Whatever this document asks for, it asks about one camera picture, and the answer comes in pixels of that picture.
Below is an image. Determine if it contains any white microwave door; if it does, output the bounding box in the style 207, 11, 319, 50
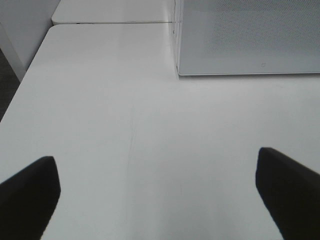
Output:
177, 0, 320, 76

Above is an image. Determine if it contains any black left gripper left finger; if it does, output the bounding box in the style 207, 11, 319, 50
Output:
0, 156, 61, 240

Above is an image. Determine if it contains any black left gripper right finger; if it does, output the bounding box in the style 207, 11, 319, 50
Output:
255, 147, 320, 240

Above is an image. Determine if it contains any white microwave oven body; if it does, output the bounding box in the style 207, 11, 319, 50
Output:
170, 0, 184, 74

